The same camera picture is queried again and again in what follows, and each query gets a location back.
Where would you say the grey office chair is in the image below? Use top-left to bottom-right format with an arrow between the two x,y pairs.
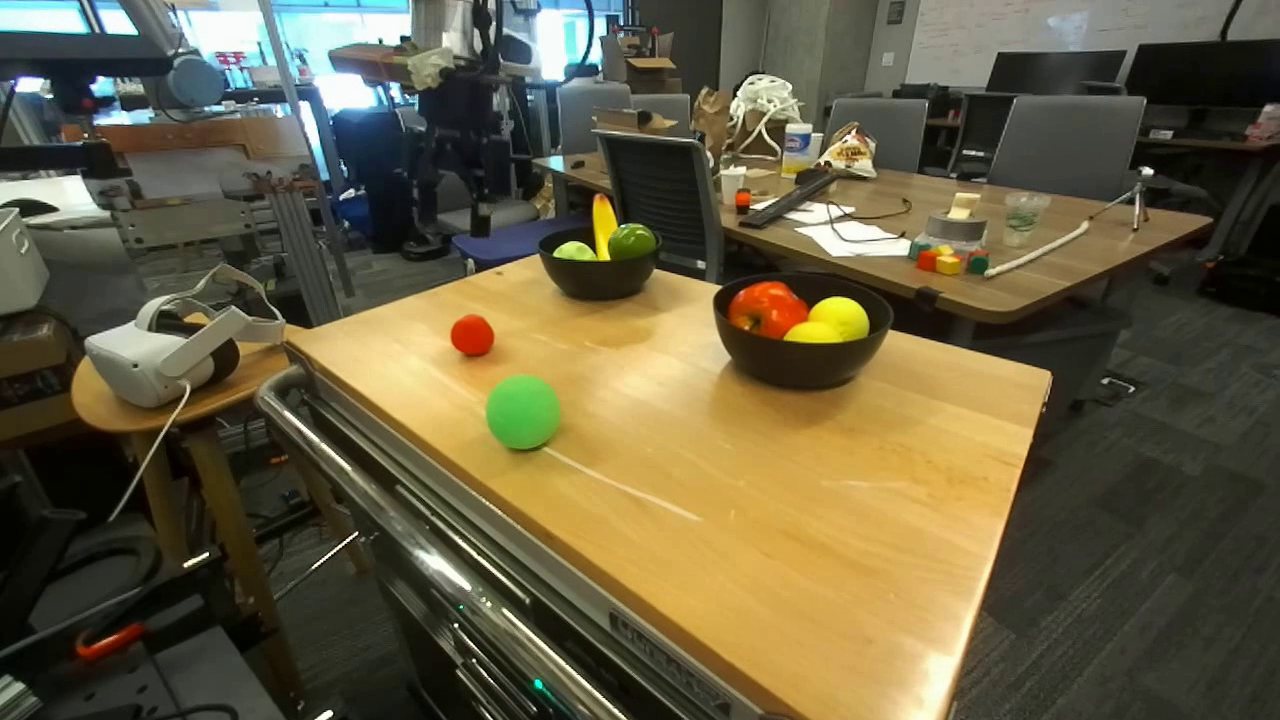
823,92 -> 930,177
986,88 -> 1150,206
557,77 -> 636,154

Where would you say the white box device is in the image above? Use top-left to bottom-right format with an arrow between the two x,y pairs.
0,206 -> 56,319

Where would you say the black bowl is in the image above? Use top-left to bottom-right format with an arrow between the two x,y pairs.
534,222 -> 669,304
713,267 -> 901,394

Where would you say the smooth green ball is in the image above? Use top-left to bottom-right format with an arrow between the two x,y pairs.
485,371 -> 563,455

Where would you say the grey round lamp head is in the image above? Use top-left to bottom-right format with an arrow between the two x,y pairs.
154,50 -> 233,116

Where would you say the white and tan plush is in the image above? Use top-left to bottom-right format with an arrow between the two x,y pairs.
814,116 -> 884,181

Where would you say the yellow banana toy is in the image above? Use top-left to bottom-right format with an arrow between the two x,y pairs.
588,187 -> 623,263

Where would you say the red apple toy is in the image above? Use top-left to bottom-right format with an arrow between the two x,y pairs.
724,277 -> 814,345

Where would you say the clear plastic cup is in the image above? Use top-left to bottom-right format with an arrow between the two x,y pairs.
999,185 -> 1056,231

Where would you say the light wooden desk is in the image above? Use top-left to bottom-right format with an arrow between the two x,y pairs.
90,105 -> 316,173

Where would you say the white net bag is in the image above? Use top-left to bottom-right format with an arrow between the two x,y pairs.
726,70 -> 806,137

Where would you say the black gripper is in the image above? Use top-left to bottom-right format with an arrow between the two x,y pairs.
418,70 -> 521,239

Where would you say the small red fruit toy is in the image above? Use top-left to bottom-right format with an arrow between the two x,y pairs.
449,311 -> 499,362

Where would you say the silver cabinet handle bar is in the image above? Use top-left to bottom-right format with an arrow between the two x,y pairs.
251,366 -> 630,720

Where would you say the blue seat chair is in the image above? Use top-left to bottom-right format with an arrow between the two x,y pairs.
449,218 -> 577,273

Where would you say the green pear toy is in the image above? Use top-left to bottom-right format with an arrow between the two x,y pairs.
603,222 -> 660,263

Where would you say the silver metal frame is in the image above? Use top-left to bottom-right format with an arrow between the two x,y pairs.
110,173 -> 356,325

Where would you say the black remote control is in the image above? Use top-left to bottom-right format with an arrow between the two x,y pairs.
736,160 -> 847,231

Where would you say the wooden office table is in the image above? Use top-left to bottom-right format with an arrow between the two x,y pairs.
532,145 -> 1221,446

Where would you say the white stick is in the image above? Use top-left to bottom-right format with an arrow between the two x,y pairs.
979,212 -> 1135,280

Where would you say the round wooden stool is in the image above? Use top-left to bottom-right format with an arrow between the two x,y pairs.
68,335 -> 303,713

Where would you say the clear plastic bottle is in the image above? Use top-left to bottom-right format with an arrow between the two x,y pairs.
778,116 -> 814,177

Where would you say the white VR headset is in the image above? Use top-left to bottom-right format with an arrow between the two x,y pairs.
80,261 -> 289,412

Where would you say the white cabinet with wooden top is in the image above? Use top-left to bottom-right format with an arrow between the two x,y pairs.
251,253 -> 1056,720

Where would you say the dark mesh office chair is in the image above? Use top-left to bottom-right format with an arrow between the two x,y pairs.
592,126 -> 731,280

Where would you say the white paper sheet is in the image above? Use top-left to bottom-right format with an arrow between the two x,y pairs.
796,212 -> 916,261

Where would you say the white headset cable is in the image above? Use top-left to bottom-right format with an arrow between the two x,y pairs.
104,377 -> 194,530

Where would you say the black computer monitor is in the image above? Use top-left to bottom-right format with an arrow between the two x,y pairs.
1123,31 -> 1280,114
985,43 -> 1131,98

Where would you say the clear plastic container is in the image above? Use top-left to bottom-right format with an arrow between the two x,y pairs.
924,185 -> 997,253

